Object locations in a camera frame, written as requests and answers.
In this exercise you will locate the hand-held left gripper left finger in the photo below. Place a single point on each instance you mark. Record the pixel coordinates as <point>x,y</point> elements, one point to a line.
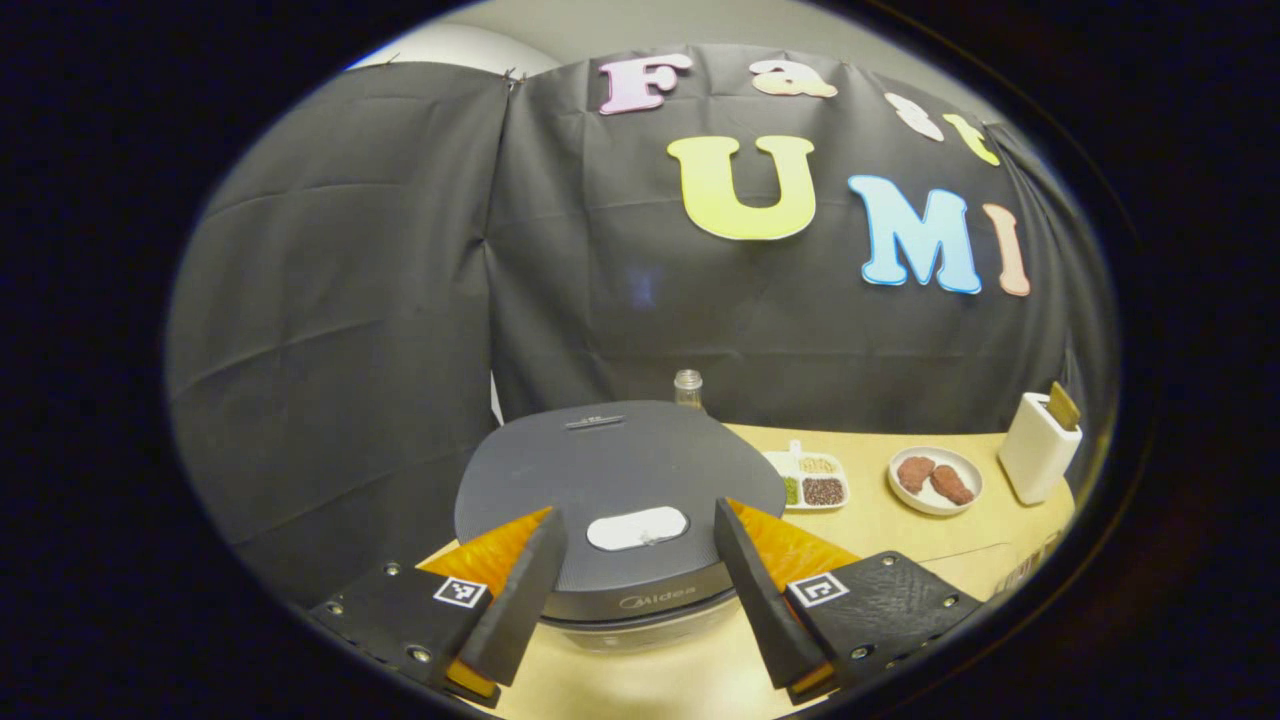
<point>520,610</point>

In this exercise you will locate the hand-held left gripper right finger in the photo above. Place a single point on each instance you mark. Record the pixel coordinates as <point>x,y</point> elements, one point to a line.
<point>760,600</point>

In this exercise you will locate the grey rice cooker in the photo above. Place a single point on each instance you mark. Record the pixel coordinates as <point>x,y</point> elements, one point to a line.
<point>620,470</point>

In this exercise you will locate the white divided grain dish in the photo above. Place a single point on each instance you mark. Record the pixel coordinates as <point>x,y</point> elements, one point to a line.
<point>805,485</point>

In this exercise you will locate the brown meat patty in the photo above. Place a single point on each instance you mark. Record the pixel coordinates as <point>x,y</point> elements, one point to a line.
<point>952,486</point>
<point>914,474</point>

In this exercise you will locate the small glass bottle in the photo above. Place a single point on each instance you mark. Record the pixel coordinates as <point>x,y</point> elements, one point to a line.
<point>688,390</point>

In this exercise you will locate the white round plate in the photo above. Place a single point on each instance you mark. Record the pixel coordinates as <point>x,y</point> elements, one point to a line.
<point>965,470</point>

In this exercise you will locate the white toaster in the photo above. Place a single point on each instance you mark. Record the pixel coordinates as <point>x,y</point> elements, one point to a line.
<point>1035,460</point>

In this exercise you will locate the black backdrop cloth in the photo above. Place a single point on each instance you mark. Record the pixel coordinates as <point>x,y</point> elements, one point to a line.
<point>350,300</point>

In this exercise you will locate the brown toast slice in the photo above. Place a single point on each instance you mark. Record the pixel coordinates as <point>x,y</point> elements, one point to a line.
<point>1062,405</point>

